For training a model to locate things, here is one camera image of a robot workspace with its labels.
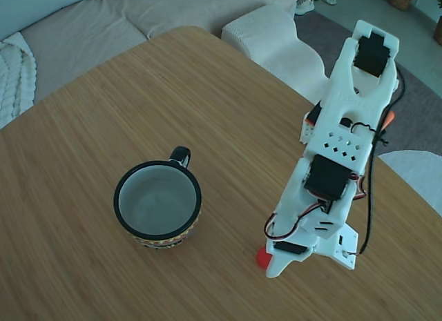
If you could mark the red bottle cap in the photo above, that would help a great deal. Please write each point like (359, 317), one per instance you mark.
(262, 258)

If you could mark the orange and black clamp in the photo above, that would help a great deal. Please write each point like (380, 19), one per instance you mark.
(313, 114)

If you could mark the black rimmed patterned mug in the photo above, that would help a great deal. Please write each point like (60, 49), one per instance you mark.
(138, 196)

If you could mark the grey rug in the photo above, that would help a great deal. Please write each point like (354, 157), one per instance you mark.
(421, 110)

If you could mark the white textured chair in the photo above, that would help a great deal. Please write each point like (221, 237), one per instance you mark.
(276, 41)

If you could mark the dark round pot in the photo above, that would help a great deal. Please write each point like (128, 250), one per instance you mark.
(438, 32)

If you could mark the brown wicker basket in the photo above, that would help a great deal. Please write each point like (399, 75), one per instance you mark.
(400, 0)

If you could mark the beige sofa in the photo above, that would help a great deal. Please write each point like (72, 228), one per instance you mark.
(86, 34)

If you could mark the white knitted blanket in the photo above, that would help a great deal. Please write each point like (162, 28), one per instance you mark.
(14, 76)

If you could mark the flat white camera mount plate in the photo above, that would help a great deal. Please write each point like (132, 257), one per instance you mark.
(335, 252)

